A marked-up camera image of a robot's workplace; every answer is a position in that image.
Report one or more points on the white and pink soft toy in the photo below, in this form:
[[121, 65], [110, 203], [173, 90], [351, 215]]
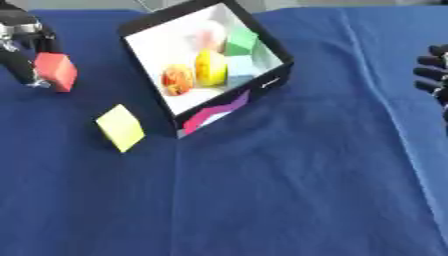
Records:
[[207, 36]]

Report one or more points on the red block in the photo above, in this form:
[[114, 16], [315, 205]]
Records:
[[56, 71]]

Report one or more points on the green block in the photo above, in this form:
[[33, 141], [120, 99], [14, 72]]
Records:
[[241, 42]]

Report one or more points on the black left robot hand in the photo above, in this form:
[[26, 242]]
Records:
[[20, 63]]

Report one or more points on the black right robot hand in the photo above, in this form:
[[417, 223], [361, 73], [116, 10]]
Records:
[[430, 71]]

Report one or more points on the yellow block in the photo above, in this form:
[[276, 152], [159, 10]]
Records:
[[121, 127]]

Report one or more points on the light blue block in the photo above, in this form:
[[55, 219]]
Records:
[[241, 69]]

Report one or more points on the yellow toy fruit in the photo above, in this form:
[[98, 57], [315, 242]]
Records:
[[210, 67]]

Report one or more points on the black box with white inside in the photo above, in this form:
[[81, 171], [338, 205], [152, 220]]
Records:
[[175, 46]]

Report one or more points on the orange toy fruit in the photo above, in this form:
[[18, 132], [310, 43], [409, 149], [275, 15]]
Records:
[[178, 80]]

